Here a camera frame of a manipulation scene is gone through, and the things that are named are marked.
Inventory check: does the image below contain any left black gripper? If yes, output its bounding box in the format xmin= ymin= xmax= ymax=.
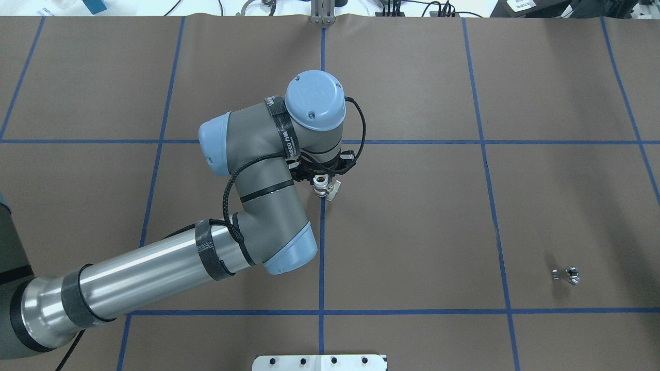
xmin=291 ymin=150 xmax=356 ymax=182

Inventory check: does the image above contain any white chrome PPR valve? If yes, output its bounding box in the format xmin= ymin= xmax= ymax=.
xmin=311 ymin=174 xmax=342 ymax=201

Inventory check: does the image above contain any chrome pipe fitting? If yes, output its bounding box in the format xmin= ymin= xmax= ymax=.
xmin=551 ymin=266 xmax=581 ymax=285

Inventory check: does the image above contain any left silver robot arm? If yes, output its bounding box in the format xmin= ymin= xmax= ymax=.
xmin=2 ymin=70 xmax=357 ymax=361

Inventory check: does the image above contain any blue block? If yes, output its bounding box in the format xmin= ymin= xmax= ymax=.
xmin=82 ymin=0 xmax=108 ymax=15

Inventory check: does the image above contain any left black camera cable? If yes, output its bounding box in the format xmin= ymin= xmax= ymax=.
xmin=54 ymin=96 xmax=367 ymax=371

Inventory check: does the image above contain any aluminium frame post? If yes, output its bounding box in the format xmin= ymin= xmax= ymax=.
xmin=309 ymin=0 xmax=336 ymax=27

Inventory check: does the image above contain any white pedestal column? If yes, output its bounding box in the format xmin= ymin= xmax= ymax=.
xmin=252 ymin=354 xmax=389 ymax=370

